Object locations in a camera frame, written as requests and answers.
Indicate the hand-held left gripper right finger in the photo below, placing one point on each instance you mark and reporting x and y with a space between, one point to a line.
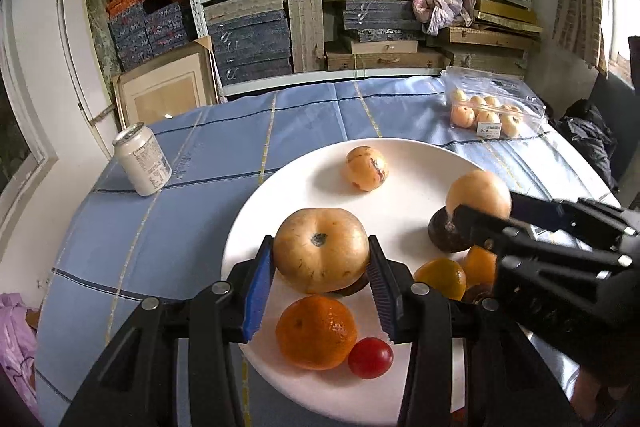
382 297

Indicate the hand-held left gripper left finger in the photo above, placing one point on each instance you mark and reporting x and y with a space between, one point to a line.
257 297

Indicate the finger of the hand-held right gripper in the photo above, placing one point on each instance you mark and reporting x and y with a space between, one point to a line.
500 239
565 217

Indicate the smooth tan round fruit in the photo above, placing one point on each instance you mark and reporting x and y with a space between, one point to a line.
477 194

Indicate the orange mandarin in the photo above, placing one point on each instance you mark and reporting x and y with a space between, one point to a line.
315 332

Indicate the large tan round fruit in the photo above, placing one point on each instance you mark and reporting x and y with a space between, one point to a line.
320 252

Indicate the white round plate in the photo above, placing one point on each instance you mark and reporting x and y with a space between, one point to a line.
300 187

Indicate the pale peach fruit with mark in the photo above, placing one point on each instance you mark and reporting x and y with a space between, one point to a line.
362 169

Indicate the pile of small yellow fruits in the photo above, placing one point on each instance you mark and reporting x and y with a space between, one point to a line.
462 116

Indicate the person's right hand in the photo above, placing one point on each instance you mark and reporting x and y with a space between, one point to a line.
587 392

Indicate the small orange citrus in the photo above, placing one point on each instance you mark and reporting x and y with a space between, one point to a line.
477 264

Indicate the large dark round fruit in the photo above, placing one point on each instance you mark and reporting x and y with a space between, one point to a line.
442 232

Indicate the small yellow-orange citrus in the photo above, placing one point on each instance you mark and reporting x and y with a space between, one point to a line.
440 277

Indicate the red cherry tomato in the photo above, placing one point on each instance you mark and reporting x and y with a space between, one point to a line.
370 357

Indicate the black bag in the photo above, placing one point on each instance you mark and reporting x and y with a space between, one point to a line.
585 132

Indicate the blue checked tablecloth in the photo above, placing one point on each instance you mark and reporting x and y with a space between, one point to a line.
175 227

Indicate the dark chair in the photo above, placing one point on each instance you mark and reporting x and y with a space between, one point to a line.
620 107

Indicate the small red fruit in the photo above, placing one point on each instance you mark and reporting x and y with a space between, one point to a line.
457 418

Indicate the clear plastic clamshell box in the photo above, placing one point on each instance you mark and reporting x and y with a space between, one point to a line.
500 82

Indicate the white drink can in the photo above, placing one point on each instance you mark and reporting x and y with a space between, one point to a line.
145 162

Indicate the stack of tan woven boxes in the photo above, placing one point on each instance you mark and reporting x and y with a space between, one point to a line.
480 37

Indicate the pink cloth bag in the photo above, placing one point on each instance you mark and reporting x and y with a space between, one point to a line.
435 7

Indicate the stack of dark blue boxes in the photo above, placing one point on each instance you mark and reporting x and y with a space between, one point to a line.
250 52
150 32

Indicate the purple plastic bag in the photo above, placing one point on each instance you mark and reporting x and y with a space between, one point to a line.
15 342

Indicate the stack of dark grey boxes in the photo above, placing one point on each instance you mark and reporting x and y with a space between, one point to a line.
380 14

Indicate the upright grey wooden box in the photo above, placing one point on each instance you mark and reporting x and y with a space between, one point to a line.
306 34

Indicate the cardboard picture frame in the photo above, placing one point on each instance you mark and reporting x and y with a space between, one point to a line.
165 92

